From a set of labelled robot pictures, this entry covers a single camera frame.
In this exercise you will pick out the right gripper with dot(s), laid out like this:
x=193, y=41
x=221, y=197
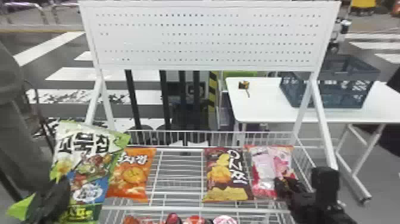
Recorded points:
x=304, y=208

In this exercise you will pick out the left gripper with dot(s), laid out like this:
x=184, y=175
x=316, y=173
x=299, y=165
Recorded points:
x=51, y=200

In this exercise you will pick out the green snack packet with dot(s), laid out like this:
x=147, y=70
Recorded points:
x=87, y=156

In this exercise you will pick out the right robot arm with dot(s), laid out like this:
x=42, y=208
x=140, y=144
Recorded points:
x=339, y=217

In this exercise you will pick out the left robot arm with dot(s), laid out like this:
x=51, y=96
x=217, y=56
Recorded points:
x=18, y=140

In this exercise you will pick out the pink snack packet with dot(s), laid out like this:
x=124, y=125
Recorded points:
x=265, y=169

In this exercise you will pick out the dark red snack packet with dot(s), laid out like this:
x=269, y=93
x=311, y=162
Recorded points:
x=226, y=175

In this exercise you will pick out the orange snack packet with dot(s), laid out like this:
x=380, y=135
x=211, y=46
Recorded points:
x=132, y=175

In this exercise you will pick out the white side table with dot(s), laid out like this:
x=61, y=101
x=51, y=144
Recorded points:
x=268, y=103

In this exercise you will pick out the dark blue crate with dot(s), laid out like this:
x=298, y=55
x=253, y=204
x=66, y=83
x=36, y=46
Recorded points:
x=337, y=90

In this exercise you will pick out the small yellow black object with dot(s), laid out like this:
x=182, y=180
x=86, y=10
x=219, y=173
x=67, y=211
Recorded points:
x=243, y=85

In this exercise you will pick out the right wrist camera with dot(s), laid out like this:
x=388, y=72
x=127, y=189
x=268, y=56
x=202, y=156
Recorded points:
x=325, y=183

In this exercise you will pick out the striped post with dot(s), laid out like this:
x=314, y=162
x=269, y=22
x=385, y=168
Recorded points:
x=212, y=89

